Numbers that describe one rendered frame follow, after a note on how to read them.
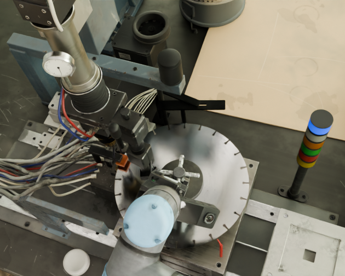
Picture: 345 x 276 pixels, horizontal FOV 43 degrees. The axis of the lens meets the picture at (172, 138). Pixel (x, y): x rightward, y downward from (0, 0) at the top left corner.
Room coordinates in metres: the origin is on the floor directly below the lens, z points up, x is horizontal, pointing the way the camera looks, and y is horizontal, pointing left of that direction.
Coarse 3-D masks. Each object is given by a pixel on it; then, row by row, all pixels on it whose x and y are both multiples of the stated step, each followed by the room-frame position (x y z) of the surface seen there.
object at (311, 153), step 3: (303, 144) 0.42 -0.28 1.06; (303, 147) 0.41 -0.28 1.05; (306, 147) 0.41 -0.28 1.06; (321, 147) 0.40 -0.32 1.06; (303, 150) 0.41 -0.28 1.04; (306, 150) 0.40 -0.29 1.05; (309, 150) 0.40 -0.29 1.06; (312, 150) 0.40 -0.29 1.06; (315, 150) 0.40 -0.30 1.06; (318, 150) 0.40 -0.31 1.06; (306, 153) 0.40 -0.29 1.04; (309, 153) 0.40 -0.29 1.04; (312, 153) 0.40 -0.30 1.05; (315, 153) 0.40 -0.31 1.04; (318, 153) 0.40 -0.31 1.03; (312, 156) 0.40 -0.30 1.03
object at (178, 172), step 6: (180, 156) 0.48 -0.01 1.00; (180, 162) 0.46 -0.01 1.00; (180, 168) 0.44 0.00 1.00; (168, 174) 0.44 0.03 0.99; (174, 174) 0.43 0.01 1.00; (180, 174) 0.43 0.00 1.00; (186, 174) 0.43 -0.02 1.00; (192, 174) 0.42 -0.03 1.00; (198, 174) 0.42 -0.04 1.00; (180, 180) 0.42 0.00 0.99
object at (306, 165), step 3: (297, 156) 0.42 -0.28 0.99; (297, 159) 0.42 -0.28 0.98; (300, 159) 0.41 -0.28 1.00; (297, 162) 0.42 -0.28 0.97; (300, 162) 0.41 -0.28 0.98; (303, 162) 0.40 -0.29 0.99; (306, 162) 0.40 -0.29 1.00; (312, 162) 0.40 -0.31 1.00; (300, 165) 0.41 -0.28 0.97; (303, 165) 0.40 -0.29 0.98; (306, 165) 0.40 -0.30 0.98; (309, 165) 0.40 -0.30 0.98; (312, 165) 0.40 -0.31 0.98; (306, 168) 0.40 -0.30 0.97
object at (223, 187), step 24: (168, 144) 0.54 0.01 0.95; (192, 144) 0.53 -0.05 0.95; (216, 144) 0.52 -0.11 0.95; (120, 168) 0.50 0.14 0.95; (216, 168) 0.45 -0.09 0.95; (120, 192) 0.44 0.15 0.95; (216, 192) 0.39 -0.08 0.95; (240, 192) 0.38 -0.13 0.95; (168, 240) 0.30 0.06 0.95; (192, 240) 0.29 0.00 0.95
